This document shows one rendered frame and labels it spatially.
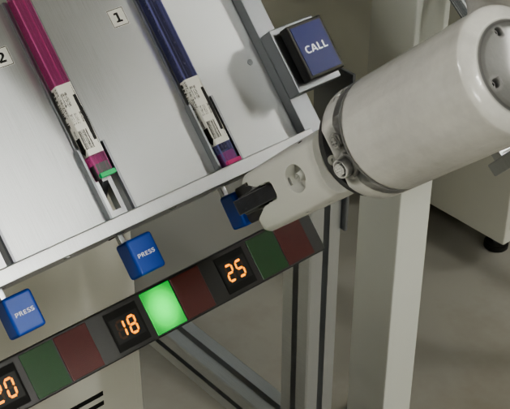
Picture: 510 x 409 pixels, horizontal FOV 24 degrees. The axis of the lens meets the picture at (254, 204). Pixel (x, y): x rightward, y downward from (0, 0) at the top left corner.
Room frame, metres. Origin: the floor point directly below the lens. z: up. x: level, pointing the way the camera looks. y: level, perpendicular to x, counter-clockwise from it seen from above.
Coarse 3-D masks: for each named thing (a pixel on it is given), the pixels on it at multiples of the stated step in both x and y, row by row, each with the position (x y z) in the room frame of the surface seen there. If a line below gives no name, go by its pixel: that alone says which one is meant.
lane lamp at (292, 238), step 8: (288, 224) 0.83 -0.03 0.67; (296, 224) 0.83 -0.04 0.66; (280, 232) 0.82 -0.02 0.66; (288, 232) 0.82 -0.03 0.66; (296, 232) 0.83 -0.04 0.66; (304, 232) 0.83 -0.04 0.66; (280, 240) 0.81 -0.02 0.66; (288, 240) 0.82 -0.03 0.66; (296, 240) 0.82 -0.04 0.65; (304, 240) 0.82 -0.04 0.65; (288, 248) 0.81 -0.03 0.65; (296, 248) 0.82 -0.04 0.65; (304, 248) 0.82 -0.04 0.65; (312, 248) 0.82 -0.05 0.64; (288, 256) 0.81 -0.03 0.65; (296, 256) 0.81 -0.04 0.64; (304, 256) 0.81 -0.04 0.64
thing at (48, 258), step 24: (288, 144) 0.85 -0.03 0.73; (240, 168) 0.82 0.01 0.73; (192, 192) 0.78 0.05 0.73; (120, 216) 0.74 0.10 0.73; (144, 216) 0.75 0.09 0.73; (72, 240) 0.71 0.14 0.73; (96, 240) 0.72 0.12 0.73; (24, 264) 0.68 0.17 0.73; (48, 264) 0.69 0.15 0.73; (0, 288) 0.67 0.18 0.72
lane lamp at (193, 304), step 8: (184, 272) 0.76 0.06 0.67; (192, 272) 0.76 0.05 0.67; (176, 280) 0.75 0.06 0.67; (184, 280) 0.75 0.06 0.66; (192, 280) 0.76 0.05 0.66; (200, 280) 0.76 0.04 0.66; (176, 288) 0.75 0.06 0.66; (184, 288) 0.75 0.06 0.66; (192, 288) 0.75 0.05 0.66; (200, 288) 0.75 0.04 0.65; (184, 296) 0.74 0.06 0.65; (192, 296) 0.75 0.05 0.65; (200, 296) 0.75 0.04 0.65; (208, 296) 0.75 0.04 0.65; (184, 304) 0.74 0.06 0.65; (192, 304) 0.74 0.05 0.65; (200, 304) 0.74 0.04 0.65; (208, 304) 0.75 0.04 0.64; (192, 312) 0.74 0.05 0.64; (200, 312) 0.74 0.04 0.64
